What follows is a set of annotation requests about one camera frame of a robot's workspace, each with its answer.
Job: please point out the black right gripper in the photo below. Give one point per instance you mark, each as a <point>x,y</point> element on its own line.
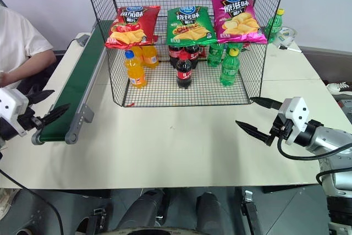
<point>281,129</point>

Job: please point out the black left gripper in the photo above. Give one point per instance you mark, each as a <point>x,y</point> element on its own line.
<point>28,120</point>

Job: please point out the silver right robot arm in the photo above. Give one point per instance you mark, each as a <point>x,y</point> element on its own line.
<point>330,138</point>

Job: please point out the green soda bottle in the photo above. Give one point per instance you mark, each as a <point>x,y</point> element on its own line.
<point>229,70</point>
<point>214,54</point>
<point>275,26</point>

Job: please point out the person in white shirt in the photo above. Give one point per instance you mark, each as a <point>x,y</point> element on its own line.
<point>19,42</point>

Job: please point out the black and white marker pen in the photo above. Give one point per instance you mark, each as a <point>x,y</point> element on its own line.
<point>288,48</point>

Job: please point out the red snack packet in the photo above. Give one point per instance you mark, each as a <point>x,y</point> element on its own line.
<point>202,51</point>

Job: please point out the cola bottle red label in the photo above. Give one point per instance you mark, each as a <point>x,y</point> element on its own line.
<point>173,54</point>
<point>193,53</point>
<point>183,74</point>

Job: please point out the white sneaker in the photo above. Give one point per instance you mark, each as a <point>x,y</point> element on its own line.
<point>339,87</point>

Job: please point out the grey equipment box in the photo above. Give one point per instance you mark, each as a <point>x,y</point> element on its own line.
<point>346,111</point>

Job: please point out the orange soda bottle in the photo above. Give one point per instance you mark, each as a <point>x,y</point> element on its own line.
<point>135,72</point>
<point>150,56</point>
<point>138,53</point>

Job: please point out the purple potato chip bag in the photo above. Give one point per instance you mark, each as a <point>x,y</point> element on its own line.
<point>237,20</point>

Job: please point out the dark rounded shape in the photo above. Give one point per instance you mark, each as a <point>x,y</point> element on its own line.
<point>209,210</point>
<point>145,207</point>

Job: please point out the red potato chip bag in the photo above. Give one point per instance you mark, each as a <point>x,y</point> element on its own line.
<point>132,28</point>

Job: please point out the green potato chip bag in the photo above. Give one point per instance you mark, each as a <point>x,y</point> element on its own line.
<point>189,26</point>

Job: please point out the green conveyor belt grey frame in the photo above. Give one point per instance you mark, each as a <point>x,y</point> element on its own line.
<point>74,86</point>

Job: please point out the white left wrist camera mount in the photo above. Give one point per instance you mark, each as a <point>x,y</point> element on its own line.
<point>11,105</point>

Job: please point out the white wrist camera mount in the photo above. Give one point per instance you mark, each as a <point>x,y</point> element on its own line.
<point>11,105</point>
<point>297,114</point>

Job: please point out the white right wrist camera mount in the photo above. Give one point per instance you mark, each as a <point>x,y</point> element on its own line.
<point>297,114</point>

